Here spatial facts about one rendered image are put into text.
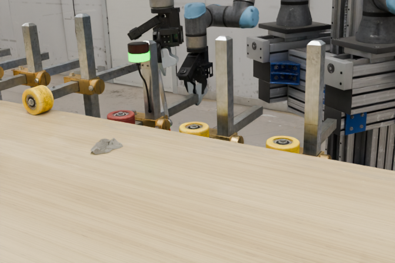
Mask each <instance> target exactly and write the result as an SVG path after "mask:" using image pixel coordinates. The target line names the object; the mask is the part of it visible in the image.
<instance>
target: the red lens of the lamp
mask: <svg viewBox="0 0 395 263"><path fill-rule="evenodd" d="M148 51H149V43H147V44H145V45H129V44H128V52H129V53H145V52H148Z"/></svg>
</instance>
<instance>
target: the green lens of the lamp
mask: <svg viewBox="0 0 395 263"><path fill-rule="evenodd" d="M128 58H129V61H130V62H146V61H148V60H150V57H149V52H148V53H144V54H137V55H134V54H130V53H128Z"/></svg>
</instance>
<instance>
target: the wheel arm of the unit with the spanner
mask: <svg viewBox="0 0 395 263"><path fill-rule="evenodd" d="M198 102H199V96H198V94H194V93H191V94H189V95H187V96H185V97H183V98H181V99H179V100H176V101H174V102H172V103H170V104H168V105H167V107H168V113H169V117H171V116H173V115H174V114H177V113H179V112H180V111H182V110H184V109H186V108H188V107H190V106H192V105H194V104H196V103H198ZM160 111H161V116H165V114H164V111H163V107H161V108H160ZM135 124H137V125H140V126H142V122H139V121H135Z"/></svg>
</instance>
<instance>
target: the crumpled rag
mask: <svg viewBox="0 0 395 263"><path fill-rule="evenodd" d="M121 147H123V145H122V143H119V142H118V141H117V140H116V139H115V138H112V139H111V140H109V139H101V140H100V141H99V142H97V143H96V144H95V145H94V146H93V147H92V148H91V151H92V152H91V153H93V152H94V153H95V155H97V154H101V153H107V152H110V151H111V150H113V149H118V148H121Z"/></svg>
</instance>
